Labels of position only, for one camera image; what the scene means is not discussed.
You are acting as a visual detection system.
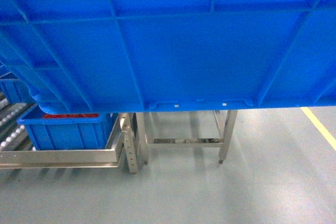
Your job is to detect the large blue plastic crate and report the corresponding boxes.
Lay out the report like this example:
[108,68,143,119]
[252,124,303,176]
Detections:
[1,0,335,114]

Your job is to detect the steel frame table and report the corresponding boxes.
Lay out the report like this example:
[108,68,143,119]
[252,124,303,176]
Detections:
[135,110,238,165]

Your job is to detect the steel roller flow shelf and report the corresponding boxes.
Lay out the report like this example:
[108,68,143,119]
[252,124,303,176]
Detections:
[1,95,145,174]

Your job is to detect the blue bin with red parts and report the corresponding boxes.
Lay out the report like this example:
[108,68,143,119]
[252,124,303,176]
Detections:
[17,105,118,151]

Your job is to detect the red parts in bin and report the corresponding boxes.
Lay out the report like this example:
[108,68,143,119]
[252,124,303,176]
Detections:
[42,113,100,119]

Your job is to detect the empty blue bin left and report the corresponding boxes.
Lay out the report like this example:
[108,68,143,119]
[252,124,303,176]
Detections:
[1,63,35,104]

